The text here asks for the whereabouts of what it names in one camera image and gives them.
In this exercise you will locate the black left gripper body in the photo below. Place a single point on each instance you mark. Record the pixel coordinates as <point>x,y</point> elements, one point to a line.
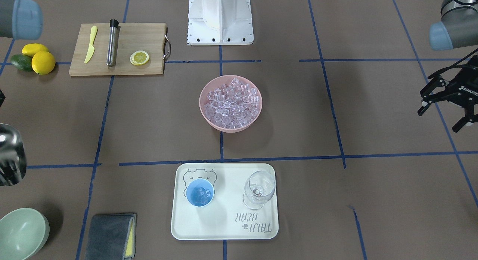
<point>464,91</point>

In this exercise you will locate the ice cubes in cup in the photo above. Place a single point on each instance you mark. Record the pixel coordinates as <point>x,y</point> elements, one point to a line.
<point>202,196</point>

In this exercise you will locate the pink bowl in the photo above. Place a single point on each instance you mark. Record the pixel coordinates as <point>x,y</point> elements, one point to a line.
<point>230,103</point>

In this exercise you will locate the light blue plastic cup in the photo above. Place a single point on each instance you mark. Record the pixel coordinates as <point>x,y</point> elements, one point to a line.
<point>198,183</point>

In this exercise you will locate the clear wine glass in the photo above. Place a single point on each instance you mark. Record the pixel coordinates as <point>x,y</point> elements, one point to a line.
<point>259,189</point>

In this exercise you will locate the yellow plastic knife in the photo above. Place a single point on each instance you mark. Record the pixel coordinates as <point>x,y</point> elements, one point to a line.
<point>90,50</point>

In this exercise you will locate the cream bear tray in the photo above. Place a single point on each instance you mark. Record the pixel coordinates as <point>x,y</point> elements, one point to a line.
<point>226,216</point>

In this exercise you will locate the yellow lemon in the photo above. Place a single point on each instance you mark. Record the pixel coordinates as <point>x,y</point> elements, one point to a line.
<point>31,49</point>
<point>43,62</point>

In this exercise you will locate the clear ice cubes pile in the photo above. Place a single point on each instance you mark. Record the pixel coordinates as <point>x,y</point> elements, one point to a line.
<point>231,103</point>

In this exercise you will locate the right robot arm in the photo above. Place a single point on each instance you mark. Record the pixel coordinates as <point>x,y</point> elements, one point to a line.
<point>20,19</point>

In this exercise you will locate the green avocado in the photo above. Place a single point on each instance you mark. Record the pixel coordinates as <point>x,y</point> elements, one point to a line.
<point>22,62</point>

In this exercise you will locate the lemon slice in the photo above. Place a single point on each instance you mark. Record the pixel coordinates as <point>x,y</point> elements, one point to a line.
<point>139,58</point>

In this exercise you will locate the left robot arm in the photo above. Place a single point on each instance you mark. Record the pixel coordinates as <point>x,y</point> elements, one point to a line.
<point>457,28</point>

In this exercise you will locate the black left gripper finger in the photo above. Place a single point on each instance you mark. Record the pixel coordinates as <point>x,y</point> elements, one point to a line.
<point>437,90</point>
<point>468,119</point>

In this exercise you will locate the grey folded cloth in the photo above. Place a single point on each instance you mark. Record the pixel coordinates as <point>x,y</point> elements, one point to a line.
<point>112,237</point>

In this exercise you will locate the green bowl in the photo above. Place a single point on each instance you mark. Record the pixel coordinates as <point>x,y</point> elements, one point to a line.
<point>23,232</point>

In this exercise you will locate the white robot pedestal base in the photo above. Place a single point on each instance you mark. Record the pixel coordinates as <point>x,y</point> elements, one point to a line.
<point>220,23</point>

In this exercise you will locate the steel muddler rod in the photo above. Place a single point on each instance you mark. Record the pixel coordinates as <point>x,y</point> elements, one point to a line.
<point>113,41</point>

